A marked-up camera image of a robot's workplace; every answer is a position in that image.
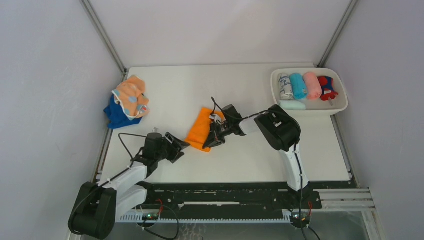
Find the pink rolled towel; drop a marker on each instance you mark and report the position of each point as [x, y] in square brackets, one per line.
[313, 86]

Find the white patterned rolled towel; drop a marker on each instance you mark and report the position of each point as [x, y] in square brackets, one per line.
[286, 89]

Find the left corner aluminium post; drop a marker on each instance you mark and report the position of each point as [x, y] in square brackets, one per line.
[102, 33]

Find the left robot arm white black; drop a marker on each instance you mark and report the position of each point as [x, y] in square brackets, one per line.
[99, 205]

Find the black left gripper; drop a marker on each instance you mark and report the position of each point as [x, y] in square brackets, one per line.
[176, 146]

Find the peach patterned towel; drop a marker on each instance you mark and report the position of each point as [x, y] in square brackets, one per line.
[129, 96]

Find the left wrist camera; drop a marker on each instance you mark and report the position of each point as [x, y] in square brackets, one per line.
[153, 141]

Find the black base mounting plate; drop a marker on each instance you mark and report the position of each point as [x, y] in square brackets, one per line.
[209, 215]

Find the light mint green towel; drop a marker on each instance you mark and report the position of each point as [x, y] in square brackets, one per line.
[292, 105]

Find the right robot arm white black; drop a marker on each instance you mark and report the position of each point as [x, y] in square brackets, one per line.
[281, 131]

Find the white plastic basket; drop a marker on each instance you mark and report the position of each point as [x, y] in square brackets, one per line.
[314, 107]

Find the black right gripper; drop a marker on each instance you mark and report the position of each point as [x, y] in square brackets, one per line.
[212, 140]

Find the cyan rolled towel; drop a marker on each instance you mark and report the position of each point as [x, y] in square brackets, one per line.
[298, 86]

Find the right corner aluminium post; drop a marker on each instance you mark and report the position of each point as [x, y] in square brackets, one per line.
[338, 32]

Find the aluminium frame rail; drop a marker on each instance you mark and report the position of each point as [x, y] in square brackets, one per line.
[348, 200]

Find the red blue rolled towel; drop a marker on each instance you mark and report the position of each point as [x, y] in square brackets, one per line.
[328, 92]

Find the corner aluminium post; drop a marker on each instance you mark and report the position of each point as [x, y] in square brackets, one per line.
[102, 33]
[338, 32]

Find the orange towel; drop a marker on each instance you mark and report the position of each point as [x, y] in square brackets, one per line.
[199, 132]

